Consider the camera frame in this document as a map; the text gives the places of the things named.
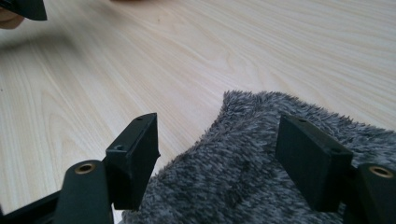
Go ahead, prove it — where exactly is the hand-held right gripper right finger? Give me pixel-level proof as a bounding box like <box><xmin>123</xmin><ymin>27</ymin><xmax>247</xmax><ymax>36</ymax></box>
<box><xmin>275</xmin><ymin>113</ymin><xmax>355</xmax><ymax>213</ymax></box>

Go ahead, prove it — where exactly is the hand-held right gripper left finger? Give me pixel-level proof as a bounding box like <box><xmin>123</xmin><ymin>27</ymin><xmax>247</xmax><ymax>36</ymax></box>
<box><xmin>104</xmin><ymin>112</ymin><xmax>162</xmax><ymax>212</ymax></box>

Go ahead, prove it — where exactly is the grey fuzzy sock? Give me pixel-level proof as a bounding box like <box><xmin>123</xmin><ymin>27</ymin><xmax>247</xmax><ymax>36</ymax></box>
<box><xmin>120</xmin><ymin>90</ymin><xmax>396</xmax><ymax>224</ymax></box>

